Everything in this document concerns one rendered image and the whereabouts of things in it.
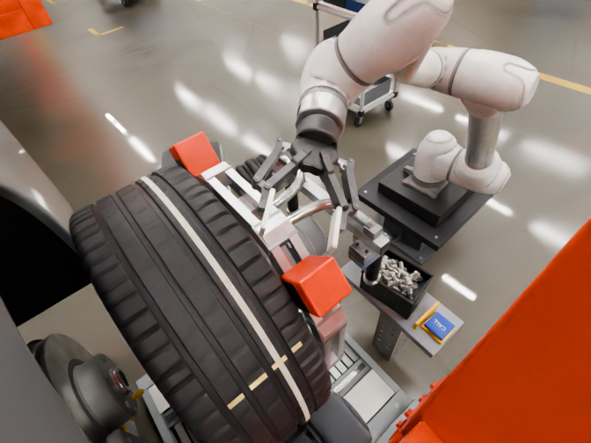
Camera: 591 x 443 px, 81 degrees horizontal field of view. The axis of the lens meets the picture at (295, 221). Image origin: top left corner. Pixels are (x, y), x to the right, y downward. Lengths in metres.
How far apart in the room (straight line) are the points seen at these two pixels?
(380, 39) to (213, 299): 0.47
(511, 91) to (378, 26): 0.58
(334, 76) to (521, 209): 1.91
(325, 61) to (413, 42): 0.15
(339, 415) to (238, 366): 0.68
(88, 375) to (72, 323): 1.34
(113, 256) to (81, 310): 1.58
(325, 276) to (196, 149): 0.41
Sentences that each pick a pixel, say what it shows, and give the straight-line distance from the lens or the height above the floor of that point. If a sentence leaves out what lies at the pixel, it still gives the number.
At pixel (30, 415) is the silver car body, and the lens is 0.37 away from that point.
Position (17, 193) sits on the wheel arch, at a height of 1.15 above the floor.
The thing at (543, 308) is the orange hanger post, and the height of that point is 1.32.
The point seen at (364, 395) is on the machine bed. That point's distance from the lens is 1.56.
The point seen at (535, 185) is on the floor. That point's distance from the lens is 2.61.
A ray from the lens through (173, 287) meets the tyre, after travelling 0.56.
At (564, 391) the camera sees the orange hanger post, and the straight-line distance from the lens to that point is 0.42.
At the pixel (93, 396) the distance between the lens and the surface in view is 0.82.
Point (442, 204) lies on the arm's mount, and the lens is 1.74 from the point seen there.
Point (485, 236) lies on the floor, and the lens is 2.19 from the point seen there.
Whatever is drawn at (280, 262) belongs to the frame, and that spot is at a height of 1.08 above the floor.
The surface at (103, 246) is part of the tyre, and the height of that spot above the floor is 1.18.
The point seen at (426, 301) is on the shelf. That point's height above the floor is 0.45.
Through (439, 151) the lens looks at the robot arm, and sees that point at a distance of 1.64.
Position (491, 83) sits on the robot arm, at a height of 1.09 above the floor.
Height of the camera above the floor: 1.59
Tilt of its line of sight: 50 degrees down
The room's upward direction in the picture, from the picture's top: 6 degrees counter-clockwise
